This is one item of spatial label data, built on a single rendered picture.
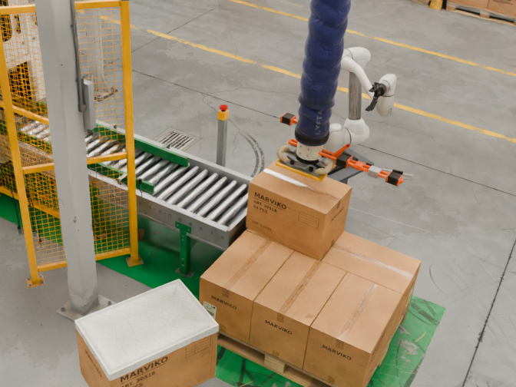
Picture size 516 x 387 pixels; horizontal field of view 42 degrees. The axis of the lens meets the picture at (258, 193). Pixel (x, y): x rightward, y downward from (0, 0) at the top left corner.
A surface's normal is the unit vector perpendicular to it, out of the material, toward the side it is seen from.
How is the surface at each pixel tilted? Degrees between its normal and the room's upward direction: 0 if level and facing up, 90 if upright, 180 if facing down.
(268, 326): 90
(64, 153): 90
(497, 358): 0
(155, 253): 0
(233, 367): 0
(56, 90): 90
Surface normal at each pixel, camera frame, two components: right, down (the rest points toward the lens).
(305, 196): 0.07, -0.81
